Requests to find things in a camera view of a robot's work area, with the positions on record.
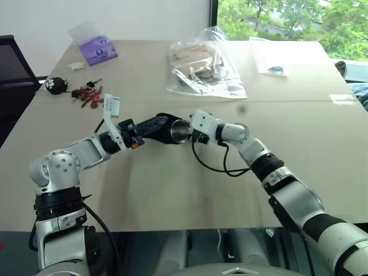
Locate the large clear plastic bag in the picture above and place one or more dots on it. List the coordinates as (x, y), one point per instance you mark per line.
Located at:
(201, 83)

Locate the black office chair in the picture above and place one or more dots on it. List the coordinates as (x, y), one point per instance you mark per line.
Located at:
(14, 74)

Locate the white crumpled paper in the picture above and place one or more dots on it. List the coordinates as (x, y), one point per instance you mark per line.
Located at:
(76, 65)

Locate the black window frame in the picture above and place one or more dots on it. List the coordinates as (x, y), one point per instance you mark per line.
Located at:
(213, 13)

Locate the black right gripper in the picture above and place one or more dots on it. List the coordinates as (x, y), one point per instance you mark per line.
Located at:
(200, 138)

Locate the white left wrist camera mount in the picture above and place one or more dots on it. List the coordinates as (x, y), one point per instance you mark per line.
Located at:
(110, 115)

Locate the small clear plastic bag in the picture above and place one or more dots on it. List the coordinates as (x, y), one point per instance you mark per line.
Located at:
(267, 59)

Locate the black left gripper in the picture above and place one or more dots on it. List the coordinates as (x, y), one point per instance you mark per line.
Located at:
(130, 135)

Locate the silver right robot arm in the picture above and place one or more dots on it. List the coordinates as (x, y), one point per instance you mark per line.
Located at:
(290, 198)

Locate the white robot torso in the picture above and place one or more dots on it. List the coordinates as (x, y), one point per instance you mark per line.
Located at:
(230, 271)

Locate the small blue item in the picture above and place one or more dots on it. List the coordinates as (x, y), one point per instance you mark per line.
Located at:
(276, 69)

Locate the cardboard pieces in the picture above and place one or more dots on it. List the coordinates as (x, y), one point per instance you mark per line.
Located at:
(198, 59)

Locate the blue cloth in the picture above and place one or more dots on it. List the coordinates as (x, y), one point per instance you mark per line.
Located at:
(361, 95)

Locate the black plush ball paw print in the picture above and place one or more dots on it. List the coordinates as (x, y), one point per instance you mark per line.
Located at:
(56, 85)

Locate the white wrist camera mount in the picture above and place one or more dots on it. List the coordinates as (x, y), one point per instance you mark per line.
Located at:
(204, 120)
(110, 115)

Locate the metal cup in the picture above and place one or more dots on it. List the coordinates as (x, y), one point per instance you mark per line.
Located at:
(181, 137)

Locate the purple tissue pack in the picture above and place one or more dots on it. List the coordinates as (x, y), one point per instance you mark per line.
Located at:
(99, 51)

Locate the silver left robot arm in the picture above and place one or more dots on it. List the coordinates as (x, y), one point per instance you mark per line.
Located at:
(86, 149)

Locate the black rounded object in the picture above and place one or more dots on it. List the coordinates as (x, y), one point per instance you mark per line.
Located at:
(341, 68)

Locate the red key bunch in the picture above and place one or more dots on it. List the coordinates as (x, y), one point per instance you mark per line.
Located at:
(89, 96)

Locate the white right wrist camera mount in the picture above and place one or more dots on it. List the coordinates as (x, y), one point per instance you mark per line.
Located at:
(204, 120)

